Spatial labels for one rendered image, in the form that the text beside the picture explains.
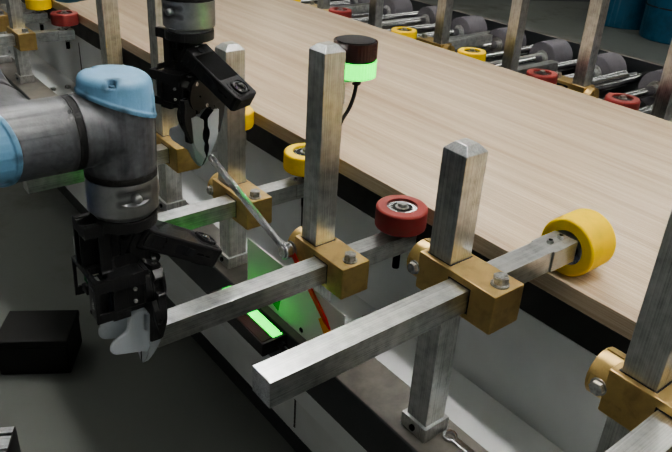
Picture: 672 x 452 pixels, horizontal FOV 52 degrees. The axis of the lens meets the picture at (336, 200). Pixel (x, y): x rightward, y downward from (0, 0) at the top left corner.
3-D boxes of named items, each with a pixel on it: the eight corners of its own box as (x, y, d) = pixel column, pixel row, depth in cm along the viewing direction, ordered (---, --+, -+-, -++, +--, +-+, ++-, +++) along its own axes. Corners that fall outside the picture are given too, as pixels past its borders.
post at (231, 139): (230, 301, 128) (225, 46, 106) (220, 292, 130) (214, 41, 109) (246, 295, 130) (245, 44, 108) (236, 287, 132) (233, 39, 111)
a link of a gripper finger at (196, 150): (179, 157, 110) (176, 102, 106) (207, 167, 108) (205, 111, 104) (165, 163, 108) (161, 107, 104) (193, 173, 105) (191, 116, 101)
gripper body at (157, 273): (74, 298, 80) (64, 205, 75) (144, 277, 85) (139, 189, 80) (99, 332, 75) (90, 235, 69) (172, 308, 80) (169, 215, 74)
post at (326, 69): (310, 349, 108) (325, 47, 87) (297, 337, 111) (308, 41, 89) (328, 341, 110) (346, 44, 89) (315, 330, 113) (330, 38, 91)
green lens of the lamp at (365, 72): (350, 83, 90) (351, 67, 89) (322, 71, 94) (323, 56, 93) (384, 77, 93) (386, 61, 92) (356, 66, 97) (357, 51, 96)
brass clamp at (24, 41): (18, 52, 199) (15, 34, 197) (5, 41, 209) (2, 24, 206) (40, 49, 203) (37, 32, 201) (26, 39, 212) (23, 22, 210)
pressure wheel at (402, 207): (393, 286, 105) (401, 220, 100) (360, 262, 110) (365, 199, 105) (430, 270, 109) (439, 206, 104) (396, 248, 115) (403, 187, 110)
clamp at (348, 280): (340, 300, 97) (342, 270, 94) (286, 258, 106) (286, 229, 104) (370, 288, 100) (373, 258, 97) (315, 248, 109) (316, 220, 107)
